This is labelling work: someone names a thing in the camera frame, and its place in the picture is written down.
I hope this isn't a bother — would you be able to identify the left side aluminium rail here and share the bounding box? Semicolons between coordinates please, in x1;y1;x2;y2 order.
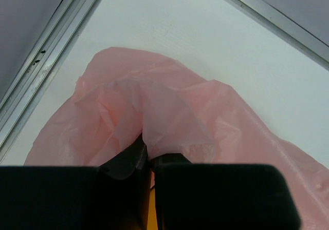
1;0;101;160

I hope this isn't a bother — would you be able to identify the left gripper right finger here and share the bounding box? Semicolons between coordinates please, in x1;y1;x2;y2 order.
150;153;192;168

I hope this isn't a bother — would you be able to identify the aluminium rail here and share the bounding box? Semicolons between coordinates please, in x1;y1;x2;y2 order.
226;0;328;70
1;0;101;160

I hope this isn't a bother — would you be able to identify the pink plastic bag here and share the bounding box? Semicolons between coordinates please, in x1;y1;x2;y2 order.
25;47;328;229

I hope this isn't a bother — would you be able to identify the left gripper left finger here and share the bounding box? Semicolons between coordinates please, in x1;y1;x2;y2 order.
100;134;149;180

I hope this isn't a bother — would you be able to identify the back aluminium rail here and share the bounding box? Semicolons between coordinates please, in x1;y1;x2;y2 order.
226;0;328;70

